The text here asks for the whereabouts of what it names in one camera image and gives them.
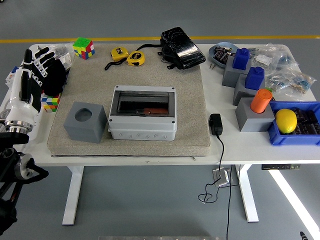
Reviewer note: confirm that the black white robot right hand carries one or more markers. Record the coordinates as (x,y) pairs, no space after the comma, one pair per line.
(303,236)

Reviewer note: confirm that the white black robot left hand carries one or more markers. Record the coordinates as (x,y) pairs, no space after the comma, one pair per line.
(21,110)

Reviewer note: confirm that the grey plastic junction box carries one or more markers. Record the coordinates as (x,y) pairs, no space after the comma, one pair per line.
(142,130)

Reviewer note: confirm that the smoky transparent box lid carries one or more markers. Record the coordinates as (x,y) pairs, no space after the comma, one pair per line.
(150,100)

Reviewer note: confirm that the orange cylinder battery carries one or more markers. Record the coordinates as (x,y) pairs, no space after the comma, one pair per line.
(156,110)
(260,101)

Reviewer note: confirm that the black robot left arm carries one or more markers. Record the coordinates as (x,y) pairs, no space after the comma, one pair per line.
(7,160)

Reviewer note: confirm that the small white box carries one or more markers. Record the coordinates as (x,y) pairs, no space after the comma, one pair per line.
(67,61)

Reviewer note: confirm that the black printed battery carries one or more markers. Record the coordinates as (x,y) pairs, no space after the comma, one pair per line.
(220,50)
(223,57)

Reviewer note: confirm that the multicolour puzzle cube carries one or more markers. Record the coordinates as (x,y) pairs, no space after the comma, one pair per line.
(83,48)
(51,103)

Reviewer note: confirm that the white blue circuit breaker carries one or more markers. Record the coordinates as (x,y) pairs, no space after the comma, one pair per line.
(11,76)

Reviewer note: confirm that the black cloth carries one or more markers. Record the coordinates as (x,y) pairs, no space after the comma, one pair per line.
(56,77)

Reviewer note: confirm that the grey holder block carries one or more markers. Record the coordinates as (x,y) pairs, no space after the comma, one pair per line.
(242,92)
(231,75)
(252,122)
(82,132)

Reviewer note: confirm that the black table control panel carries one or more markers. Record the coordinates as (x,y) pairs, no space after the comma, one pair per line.
(280,167)

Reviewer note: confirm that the clear bag of screws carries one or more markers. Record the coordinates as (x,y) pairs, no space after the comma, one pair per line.
(62,49)

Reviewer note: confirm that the blue plastic bin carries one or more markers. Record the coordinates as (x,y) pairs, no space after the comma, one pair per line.
(287,140)

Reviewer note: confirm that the black cylindrical capacitor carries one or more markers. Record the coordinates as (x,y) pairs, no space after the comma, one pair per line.
(302,128)
(314,128)
(301,113)
(312,116)

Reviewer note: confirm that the yellow tape measure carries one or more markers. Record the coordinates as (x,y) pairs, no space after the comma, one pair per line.
(136,58)
(118,53)

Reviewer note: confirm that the yellow lemon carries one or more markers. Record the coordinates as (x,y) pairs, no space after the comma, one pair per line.
(286,121)

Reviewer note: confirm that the black power adapter plug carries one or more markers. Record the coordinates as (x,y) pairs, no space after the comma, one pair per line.
(215,123)

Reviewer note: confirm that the small green item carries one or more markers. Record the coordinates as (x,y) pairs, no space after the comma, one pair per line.
(269,89)

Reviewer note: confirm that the clear bag of small parts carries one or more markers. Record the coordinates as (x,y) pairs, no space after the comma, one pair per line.
(301,82)
(276,81)

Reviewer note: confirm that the blue bottle-shaped block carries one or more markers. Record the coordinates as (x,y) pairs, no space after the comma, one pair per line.
(241,60)
(254,78)

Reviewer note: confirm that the grey-brown mat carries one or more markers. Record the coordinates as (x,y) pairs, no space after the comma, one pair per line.
(190,112)

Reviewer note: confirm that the glossy black case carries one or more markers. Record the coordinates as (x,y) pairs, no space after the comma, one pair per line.
(185,47)

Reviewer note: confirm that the clear bag of blue parts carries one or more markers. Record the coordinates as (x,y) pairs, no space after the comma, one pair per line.
(286,61)

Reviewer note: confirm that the clear bag with white label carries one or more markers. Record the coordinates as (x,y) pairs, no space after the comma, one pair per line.
(263,60)

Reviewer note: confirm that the small metal clip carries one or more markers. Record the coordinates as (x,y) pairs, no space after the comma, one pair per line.
(212,66)

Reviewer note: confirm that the light blue dish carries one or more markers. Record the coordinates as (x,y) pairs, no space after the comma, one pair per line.
(212,56)

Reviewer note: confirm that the silver floor bracket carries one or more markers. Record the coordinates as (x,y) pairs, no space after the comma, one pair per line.
(222,178)

